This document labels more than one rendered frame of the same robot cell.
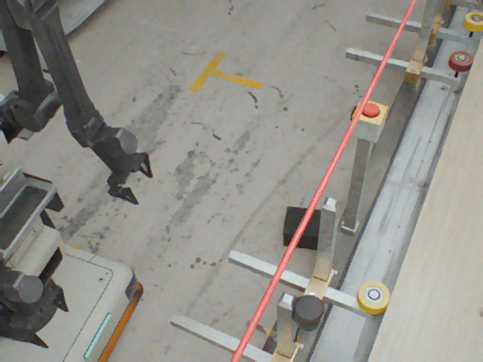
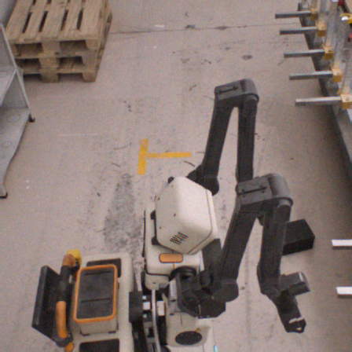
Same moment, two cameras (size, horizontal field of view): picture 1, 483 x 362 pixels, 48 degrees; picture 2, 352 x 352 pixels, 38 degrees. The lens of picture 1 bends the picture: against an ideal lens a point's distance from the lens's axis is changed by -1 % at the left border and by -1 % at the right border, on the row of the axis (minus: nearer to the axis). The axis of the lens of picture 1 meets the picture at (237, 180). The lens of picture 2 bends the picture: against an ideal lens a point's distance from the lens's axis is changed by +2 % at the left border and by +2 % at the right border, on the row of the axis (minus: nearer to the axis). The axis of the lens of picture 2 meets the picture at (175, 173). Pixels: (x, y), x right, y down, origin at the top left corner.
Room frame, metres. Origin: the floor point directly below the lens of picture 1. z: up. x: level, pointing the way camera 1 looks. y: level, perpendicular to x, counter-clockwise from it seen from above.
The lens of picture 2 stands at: (-0.06, 1.15, 2.51)
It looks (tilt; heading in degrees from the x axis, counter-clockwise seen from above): 44 degrees down; 334
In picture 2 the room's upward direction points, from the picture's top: 5 degrees counter-clockwise
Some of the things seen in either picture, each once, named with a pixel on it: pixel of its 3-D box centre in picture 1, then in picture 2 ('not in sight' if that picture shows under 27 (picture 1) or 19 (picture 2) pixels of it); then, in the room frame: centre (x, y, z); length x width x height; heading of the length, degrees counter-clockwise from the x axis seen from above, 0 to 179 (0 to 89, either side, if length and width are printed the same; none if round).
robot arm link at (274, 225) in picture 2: not in sight; (272, 242); (0.60, 0.56, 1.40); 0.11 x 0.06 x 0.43; 155
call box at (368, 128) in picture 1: (368, 122); not in sight; (0.93, -0.34, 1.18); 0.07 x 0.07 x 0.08; 59
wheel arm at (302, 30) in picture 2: not in sight; (313, 30); (2.20, -1.04, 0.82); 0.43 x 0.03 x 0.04; 59
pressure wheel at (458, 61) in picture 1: (458, 69); not in sight; (1.46, -0.83, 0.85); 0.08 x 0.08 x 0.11
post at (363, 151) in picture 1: (358, 184); not in sight; (0.94, -0.34, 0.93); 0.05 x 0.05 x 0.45; 59
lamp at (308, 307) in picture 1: (307, 328); not in sight; (0.47, -0.12, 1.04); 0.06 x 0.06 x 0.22; 59
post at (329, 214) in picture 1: (324, 255); not in sight; (0.71, -0.21, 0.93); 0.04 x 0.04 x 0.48; 59
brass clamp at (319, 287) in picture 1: (319, 285); not in sight; (0.69, -0.19, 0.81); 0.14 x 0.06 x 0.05; 149
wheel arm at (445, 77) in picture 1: (401, 67); (335, 100); (1.56, -0.66, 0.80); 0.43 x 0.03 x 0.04; 59
